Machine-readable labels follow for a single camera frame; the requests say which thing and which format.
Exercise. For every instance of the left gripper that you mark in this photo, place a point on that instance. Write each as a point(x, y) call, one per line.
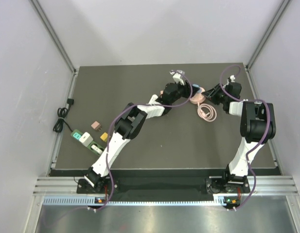
point(186, 89)

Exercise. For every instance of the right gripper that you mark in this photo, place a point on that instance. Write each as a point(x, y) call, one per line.
point(212, 94)

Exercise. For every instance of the blue plug adapter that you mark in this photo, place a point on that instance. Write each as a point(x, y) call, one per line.
point(195, 88)

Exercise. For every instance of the pink round socket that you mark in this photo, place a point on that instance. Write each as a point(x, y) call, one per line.
point(198, 98)

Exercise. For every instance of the white triangular power strip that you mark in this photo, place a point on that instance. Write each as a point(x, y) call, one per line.
point(153, 99)

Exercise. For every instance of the yellow plug adapter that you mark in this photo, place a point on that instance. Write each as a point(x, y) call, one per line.
point(104, 137)

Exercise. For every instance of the pink plug adapter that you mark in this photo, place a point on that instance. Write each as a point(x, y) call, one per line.
point(96, 126)

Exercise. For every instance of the green power strip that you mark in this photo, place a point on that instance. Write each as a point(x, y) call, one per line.
point(76, 134)

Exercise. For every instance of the white plug adapter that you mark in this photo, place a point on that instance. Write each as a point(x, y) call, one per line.
point(86, 139)

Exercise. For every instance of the white cylindrical plug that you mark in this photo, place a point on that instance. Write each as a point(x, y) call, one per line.
point(96, 149)

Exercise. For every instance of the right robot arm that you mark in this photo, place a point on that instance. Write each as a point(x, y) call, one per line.
point(257, 126)

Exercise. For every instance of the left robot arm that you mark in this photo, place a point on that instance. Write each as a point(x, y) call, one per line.
point(129, 124)

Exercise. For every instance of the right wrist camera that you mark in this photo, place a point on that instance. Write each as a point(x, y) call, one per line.
point(231, 79)

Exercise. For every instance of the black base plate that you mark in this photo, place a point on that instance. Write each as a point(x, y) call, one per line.
point(164, 185)

